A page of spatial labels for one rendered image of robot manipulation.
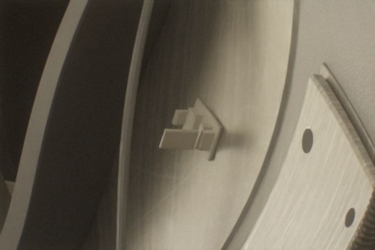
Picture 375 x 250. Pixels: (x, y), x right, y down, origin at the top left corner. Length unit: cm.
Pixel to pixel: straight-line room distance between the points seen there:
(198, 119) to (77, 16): 8
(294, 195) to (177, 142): 9
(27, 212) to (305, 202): 23
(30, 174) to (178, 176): 10
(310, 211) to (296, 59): 8
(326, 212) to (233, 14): 14
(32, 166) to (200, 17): 13
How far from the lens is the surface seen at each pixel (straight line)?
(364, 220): 77
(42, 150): 100
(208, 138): 94
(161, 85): 99
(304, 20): 88
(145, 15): 94
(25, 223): 105
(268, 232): 88
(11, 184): 166
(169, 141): 94
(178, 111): 95
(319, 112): 85
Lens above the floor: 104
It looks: 5 degrees down
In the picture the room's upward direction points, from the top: 5 degrees clockwise
